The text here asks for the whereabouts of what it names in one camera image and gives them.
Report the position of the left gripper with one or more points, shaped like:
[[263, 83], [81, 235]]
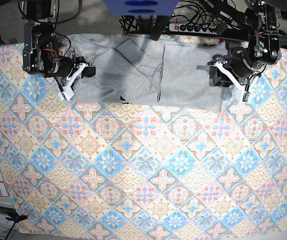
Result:
[[239, 69]]

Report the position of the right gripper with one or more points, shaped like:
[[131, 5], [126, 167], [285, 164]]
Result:
[[69, 69]]

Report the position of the grey T-shirt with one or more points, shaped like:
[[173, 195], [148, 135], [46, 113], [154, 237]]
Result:
[[138, 70]]

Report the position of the patterned tile tablecloth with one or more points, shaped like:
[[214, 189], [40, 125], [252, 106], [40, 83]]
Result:
[[119, 171]]

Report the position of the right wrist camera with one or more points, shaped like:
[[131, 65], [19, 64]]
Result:
[[66, 94]]

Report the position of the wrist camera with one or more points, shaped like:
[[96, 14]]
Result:
[[242, 95], [66, 94]]

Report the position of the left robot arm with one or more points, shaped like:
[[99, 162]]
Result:
[[259, 22]]

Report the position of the black bracket under mount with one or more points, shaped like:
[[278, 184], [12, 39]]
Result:
[[159, 25]]

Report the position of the white power strip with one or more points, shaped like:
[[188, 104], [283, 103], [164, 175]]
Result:
[[191, 28]]

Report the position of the black clamp bottom left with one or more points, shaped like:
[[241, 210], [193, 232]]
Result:
[[16, 218]]

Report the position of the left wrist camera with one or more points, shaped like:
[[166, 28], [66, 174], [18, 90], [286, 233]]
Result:
[[242, 95]]

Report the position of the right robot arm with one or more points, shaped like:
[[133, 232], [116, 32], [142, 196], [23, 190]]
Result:
[[47, 52]]

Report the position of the blue mount plate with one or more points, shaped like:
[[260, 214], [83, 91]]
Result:
[[141, 7]]

